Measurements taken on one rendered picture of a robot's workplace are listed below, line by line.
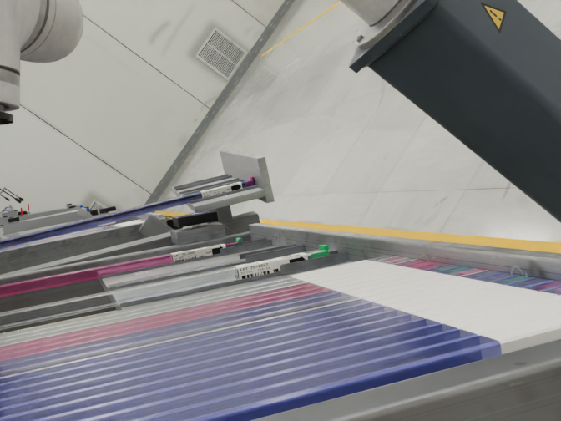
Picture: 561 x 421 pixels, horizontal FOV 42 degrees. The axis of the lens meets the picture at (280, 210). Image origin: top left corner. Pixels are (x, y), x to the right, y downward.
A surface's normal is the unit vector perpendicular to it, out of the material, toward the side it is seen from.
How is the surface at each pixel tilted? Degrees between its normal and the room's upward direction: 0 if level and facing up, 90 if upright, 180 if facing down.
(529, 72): 90
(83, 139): 90
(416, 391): 46
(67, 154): 90
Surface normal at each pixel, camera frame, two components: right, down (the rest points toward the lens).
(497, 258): -0.94, 0.17
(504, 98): -0.35, 0.74
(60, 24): 0.88, 0.32
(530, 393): 0.30, 0.01
